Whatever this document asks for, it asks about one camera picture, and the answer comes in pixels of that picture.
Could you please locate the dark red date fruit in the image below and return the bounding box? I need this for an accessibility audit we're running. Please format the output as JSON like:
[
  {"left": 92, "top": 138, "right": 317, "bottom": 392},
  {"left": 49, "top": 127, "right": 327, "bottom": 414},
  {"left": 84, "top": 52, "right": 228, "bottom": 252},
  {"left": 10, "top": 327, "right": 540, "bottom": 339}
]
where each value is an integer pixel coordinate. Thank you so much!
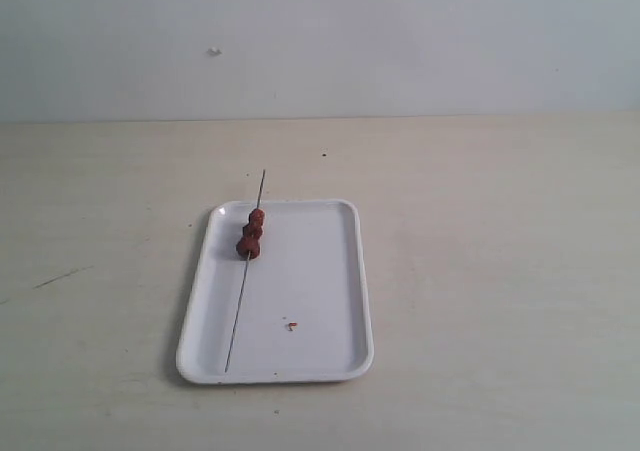
[
  {"left": 249, "top": 208, "right": 265, "bottom": 226},
  {"left": 243, "top": 221, "right": 263, "bottom": 240}
]

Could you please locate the thin metal skewer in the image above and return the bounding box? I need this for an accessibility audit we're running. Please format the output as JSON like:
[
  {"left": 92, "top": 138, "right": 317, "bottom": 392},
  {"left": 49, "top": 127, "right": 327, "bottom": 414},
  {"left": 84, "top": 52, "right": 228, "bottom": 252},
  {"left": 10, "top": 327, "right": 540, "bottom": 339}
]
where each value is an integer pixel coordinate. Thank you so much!
[{"left": 224, "top": 169, "right": 266, "bottom": 373}]

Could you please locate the white rectangular plastic tray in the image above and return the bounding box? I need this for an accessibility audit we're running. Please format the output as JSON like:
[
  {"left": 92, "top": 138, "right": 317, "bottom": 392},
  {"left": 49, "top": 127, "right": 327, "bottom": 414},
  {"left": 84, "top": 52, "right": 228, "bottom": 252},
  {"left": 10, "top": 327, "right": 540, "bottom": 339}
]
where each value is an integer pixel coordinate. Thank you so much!
[{"left": 176, "top": 199, "right": 374, "bottom": 385}]

